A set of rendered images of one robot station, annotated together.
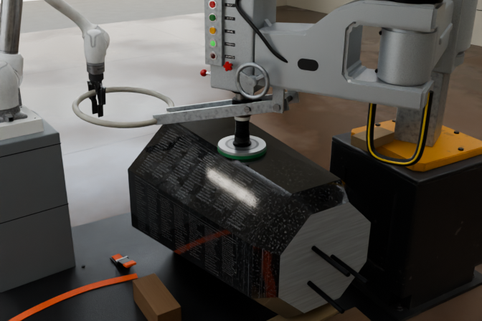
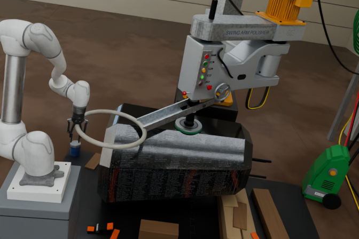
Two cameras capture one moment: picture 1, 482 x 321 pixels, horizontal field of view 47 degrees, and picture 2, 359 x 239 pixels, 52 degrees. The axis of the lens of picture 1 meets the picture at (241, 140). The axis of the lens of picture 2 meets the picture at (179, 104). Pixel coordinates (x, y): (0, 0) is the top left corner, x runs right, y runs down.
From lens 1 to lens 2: 261 cm
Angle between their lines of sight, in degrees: 56
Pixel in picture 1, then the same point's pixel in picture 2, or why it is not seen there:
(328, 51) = (251, 69)
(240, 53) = (212, 78)
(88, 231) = not seen: hidden behind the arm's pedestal
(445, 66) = not seen: hidden behind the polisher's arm
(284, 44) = (233, 69)
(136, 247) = (87, 216)
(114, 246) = not seen: hidden behind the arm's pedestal
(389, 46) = (271, 62)
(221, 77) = (200, 94)
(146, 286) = (150, 227)
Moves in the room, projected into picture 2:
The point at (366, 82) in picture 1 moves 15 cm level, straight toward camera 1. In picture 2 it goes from (260, 79) to (276, 86)
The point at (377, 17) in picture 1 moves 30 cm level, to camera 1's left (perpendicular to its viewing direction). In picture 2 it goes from (272, 51) to (258, 60)
